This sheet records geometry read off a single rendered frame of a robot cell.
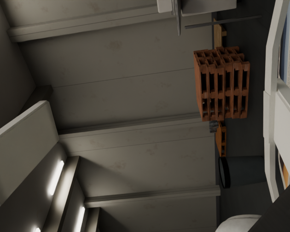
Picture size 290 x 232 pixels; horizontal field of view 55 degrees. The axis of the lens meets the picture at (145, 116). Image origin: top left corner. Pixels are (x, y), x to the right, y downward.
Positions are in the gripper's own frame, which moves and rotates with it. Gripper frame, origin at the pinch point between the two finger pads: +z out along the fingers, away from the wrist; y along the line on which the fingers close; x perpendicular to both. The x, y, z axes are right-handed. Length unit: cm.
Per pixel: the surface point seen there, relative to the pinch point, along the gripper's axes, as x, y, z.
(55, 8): 28, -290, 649
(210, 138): -403, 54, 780
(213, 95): -149, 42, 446
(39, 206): -426, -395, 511
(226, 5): -11, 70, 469
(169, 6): 0, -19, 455
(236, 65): -100, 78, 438
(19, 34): -18, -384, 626
